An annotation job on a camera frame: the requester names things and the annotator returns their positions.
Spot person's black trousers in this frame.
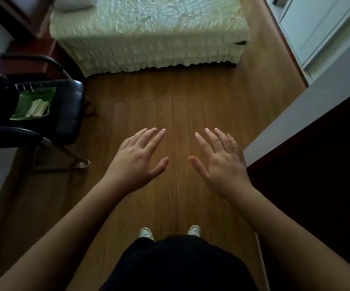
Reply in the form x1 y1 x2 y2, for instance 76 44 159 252
100 234 259 291

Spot person's left forearm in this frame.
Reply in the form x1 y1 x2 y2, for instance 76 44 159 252
0 177 127 291

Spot white pillow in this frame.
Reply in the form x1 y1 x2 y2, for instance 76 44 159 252
55 0 99 13

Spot person's left white shoe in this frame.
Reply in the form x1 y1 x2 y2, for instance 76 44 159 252
139 227 155 242

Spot person's left hand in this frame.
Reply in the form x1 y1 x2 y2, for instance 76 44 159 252
102 127 169 196

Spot black office chair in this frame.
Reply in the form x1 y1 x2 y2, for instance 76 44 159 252
0 53 97 172

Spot bed with pale green quilt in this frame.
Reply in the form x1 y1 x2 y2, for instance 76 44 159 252
49 0 250 78

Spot person's right white shoe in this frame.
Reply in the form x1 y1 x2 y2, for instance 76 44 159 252
187 224 202 238

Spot white wardrobe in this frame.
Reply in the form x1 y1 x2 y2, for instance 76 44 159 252
262 0 350 86

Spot green tissue packet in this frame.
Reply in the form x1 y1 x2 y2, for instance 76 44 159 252
9 86 57 121

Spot person's right hand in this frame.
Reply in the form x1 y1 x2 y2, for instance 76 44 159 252
188 127 254 200

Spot person's right forearm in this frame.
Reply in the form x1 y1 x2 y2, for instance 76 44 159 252
221 181 350 291

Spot person's white shoe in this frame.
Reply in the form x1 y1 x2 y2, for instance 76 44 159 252
139 227 155 242
187 224 202 238

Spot brown wooden nightstand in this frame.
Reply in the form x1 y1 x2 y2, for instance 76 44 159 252
6 38 59 81

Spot dark wooden door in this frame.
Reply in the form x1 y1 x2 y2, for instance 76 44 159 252
246 84 350 281

